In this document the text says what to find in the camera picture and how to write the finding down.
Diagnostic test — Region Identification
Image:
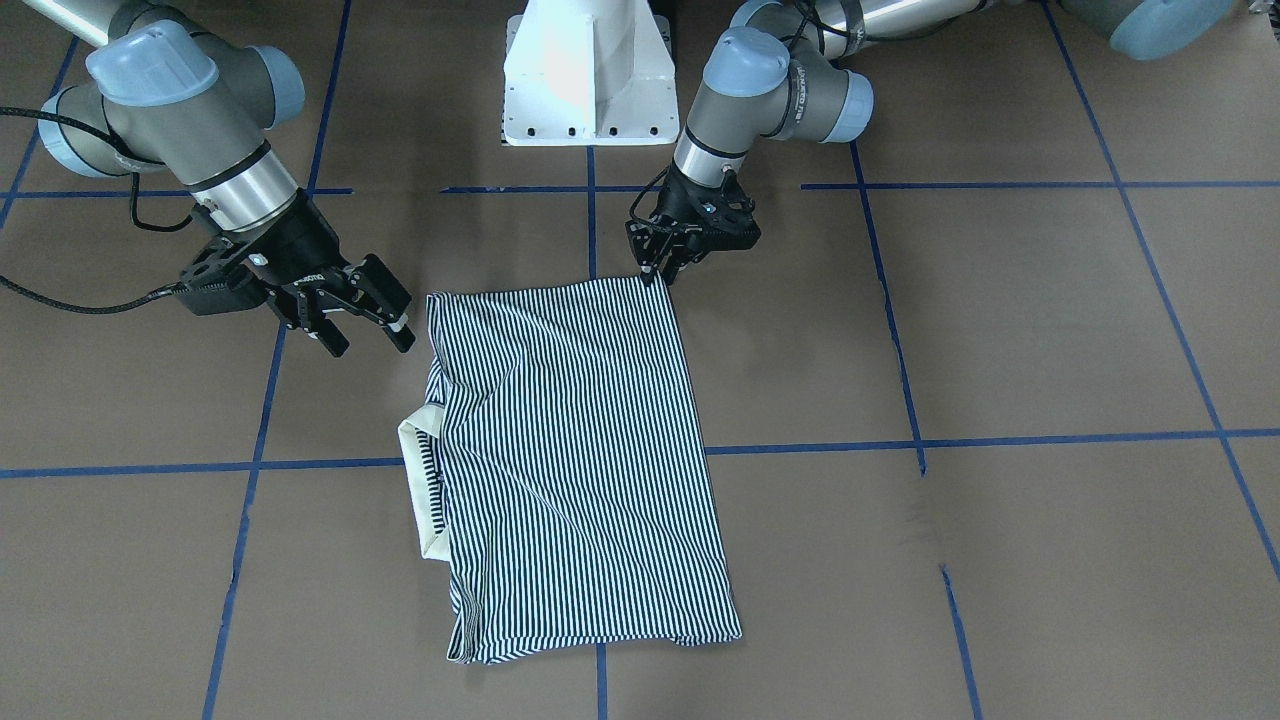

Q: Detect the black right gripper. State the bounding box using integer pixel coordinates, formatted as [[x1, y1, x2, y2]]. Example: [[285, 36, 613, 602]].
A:
[[221, 191, 415, 357]]

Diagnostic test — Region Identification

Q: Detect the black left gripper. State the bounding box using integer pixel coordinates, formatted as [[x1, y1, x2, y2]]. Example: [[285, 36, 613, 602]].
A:
[[626, 165, 736, 288]]

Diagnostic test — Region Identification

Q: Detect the navy white striped polo shirt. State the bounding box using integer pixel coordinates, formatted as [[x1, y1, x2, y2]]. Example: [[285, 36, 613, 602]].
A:
[[398, 275, 742, 664]]

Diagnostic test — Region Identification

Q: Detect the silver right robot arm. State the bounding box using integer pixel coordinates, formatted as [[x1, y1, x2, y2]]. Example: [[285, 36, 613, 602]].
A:
[[3, 1, 415, 357]]

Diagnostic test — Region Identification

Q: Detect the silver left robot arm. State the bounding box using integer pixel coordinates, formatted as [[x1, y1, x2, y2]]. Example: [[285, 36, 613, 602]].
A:
[[626, 1, 988, 286]]

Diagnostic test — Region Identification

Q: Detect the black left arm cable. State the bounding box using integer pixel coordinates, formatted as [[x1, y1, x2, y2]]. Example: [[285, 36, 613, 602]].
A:
[[628, 165, 673, 225]]

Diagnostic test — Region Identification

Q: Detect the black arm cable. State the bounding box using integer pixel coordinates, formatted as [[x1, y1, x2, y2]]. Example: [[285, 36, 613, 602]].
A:
[[0, 105, 196, 316], [628, 165, 673, 225]]

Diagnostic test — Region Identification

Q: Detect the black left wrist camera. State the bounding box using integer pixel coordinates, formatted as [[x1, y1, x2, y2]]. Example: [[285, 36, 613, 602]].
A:
[[696, 170, 762, 252]]

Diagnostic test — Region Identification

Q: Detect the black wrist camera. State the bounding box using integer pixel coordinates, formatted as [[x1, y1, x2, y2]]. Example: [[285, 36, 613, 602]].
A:
[[175, 234, 269, 316], [696, 170, 762, 252]]

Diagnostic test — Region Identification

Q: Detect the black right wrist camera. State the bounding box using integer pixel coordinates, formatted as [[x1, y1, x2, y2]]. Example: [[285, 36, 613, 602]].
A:
[[175, 234, 269, 316]]

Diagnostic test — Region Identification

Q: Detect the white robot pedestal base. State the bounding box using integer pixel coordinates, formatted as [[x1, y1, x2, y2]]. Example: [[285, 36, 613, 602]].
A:
[[500, 1, 680, 147]]

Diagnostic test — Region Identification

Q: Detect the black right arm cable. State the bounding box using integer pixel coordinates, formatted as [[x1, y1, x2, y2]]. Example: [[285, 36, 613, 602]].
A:
[[0, 105, 196, 316]]

